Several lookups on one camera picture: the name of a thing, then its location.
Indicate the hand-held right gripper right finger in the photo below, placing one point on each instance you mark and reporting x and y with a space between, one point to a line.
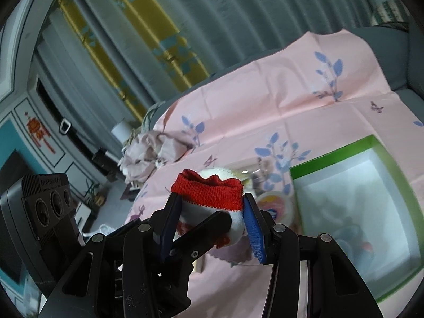
255 232

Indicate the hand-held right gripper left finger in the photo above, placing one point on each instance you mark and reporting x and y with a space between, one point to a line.
170 225

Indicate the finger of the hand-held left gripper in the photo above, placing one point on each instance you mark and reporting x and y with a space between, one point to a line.
205 235

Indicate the white sock with red cuff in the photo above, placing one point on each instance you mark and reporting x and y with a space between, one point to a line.
205 192

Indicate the green cardboard box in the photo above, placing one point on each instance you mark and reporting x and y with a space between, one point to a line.
331 185

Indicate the white bottle with colourful label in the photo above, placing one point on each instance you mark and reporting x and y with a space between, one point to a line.
275 205

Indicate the crumpled mauve cloth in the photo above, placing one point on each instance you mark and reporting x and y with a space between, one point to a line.
149 152

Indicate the pink printed bedsheet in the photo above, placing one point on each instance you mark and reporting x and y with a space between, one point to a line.
265 106

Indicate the grey and yellow curtain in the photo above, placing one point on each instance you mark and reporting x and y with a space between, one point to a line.
248 13

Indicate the striped cushion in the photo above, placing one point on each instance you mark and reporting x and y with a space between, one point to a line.
391 13

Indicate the red wall decoration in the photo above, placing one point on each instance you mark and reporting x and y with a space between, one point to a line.
34 127

